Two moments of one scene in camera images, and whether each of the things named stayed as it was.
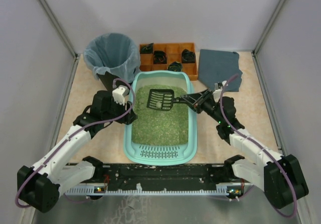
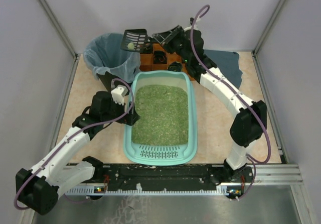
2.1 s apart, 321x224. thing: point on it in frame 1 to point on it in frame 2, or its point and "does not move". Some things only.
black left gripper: (129, 117) does not move
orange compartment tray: (174, 53) does not move
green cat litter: (158, 127) does not move
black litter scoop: (163, 99) to (137, 39)
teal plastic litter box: (164, 132) does not move
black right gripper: (199, 102) to (166, 36)
